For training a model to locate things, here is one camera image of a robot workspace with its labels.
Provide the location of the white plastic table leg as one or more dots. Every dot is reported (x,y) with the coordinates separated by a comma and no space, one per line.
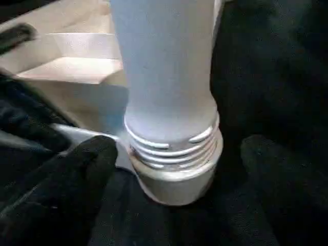
(166,64)

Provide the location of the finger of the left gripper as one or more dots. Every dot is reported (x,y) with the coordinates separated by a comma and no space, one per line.
(18,37)

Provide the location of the black work mat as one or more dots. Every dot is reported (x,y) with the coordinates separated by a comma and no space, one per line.
(269,77)

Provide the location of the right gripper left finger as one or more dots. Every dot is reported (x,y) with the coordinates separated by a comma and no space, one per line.
(64,200)

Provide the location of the white plastic table top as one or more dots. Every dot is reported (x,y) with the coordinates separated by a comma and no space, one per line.
(77,51)

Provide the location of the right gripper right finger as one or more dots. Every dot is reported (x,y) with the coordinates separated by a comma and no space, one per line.
(294,205)

